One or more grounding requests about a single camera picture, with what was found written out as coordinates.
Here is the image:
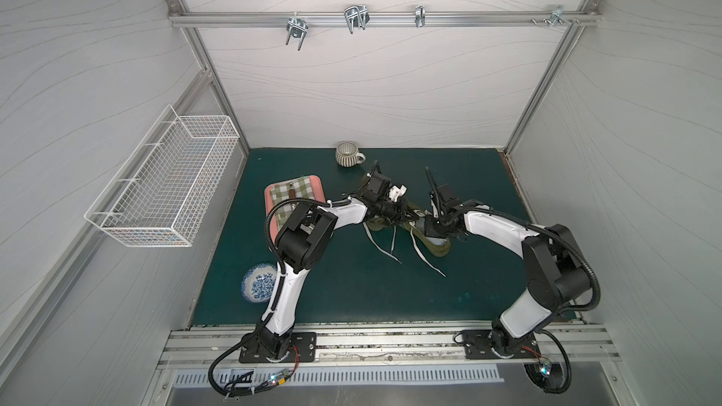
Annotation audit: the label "olive green shoe white laces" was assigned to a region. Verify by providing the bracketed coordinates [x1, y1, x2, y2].
[359, 172, 402, 264]

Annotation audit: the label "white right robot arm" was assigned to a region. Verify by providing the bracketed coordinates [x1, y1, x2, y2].
[424, 169, 602, 353]

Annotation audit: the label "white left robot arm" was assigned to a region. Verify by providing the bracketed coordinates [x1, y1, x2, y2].
[256, 169, 415, 347]

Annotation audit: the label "ribbed ceramic mug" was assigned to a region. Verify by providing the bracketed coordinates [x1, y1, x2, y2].
[336, 141, 367, 168]

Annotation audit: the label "pink tray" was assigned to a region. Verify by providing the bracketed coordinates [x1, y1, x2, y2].
[264, 188, 321, 240]

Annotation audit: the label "green checkered cloth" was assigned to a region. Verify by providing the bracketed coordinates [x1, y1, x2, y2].
[264, 175, 326, 212]

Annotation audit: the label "blue white patterned bowl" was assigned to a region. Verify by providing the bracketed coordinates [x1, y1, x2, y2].
[241, 263, 278, 304]

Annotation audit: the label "metal hook clamp middle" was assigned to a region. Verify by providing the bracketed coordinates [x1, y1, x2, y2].
[343, 5, 370, 34]

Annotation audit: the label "metal hook clamp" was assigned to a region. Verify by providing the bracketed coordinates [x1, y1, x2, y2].
[529, 6, 581, 28]
[285, 16, 308, 51]
[343, 5, 370, 34]

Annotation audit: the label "metal hook clamp left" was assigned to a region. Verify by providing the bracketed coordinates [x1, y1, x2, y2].
[285, 16, 308, 51]

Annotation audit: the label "metal hook small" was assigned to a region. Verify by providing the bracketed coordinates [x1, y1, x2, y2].
[415, 5, 426, 28]

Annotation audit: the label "metal hook clamp right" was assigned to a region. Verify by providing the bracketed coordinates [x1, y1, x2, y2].
[529, 6, 581, 28]

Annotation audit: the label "white slotted vent strip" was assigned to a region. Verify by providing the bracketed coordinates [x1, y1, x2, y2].
[173, 364, 505, 388]

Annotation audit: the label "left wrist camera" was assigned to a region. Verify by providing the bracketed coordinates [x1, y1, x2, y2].
[388, 185, 407, 203]

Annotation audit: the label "brown handled spatula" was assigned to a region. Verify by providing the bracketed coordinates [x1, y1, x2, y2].
[287, 182, 299, 199]

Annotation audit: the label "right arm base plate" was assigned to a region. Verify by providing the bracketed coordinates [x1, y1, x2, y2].
[452, 328, 541, 360]

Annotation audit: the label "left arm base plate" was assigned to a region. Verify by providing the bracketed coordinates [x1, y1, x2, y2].
[238, 329, 317, 364]

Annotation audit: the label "aluminium top rail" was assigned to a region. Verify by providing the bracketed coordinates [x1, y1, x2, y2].
[169, 11, 603, 29]

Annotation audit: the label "right black cable coil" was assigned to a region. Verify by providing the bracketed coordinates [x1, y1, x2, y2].
[523, 329, 573, 396]

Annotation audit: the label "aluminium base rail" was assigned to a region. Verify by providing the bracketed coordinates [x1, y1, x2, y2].
[157, 321, 622, 370]

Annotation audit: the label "white wire basket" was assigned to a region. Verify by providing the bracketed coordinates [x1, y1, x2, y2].
[85, 105, 240, 248]

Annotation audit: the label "left black cable bundle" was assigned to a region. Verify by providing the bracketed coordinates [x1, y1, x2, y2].
[207, 340, 300, 398]

